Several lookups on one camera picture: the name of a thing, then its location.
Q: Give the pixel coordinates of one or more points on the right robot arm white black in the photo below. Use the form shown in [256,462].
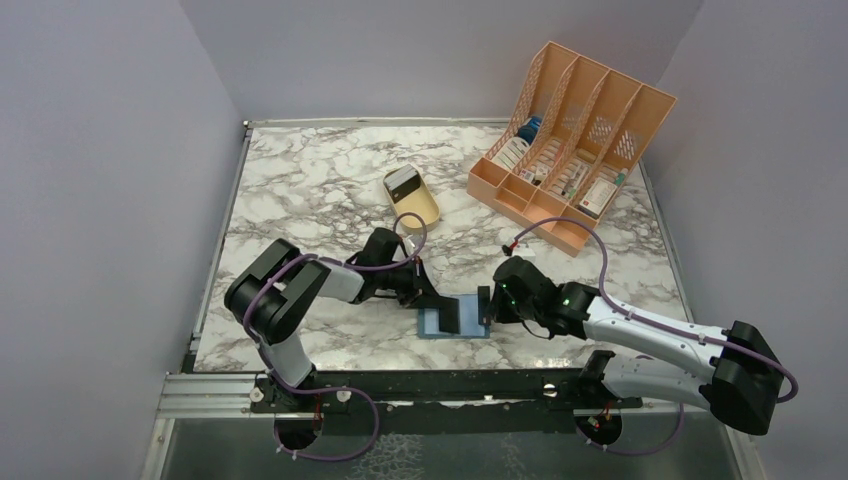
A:
[732,373]

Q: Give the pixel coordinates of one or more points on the red white medicine box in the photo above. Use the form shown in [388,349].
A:
[597,197]

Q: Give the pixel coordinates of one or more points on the blue card holder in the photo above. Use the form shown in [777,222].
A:
[471,325]

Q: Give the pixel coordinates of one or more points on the orange file organizer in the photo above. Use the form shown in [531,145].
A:
[596,122]

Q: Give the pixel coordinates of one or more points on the white box in organizer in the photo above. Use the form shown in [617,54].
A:
[511,153]

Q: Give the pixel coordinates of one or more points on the small items in organizer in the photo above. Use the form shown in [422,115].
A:
[535,175]

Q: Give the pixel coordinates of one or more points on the beige oval tray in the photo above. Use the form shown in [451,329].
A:
[418,212]

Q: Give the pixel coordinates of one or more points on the black mounting rail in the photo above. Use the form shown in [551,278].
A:
[430,402]

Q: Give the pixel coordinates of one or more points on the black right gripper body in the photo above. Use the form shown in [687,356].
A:
[505,309]

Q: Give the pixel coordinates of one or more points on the stack of cards in tray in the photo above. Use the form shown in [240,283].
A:
[402,182]

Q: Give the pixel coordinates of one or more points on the blue bottle in organizer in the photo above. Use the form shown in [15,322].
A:
[528,131]

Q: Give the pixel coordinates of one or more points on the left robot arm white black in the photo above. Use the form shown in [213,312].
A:
[272,296]

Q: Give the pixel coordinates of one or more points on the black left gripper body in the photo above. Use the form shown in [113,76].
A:
[399,279]

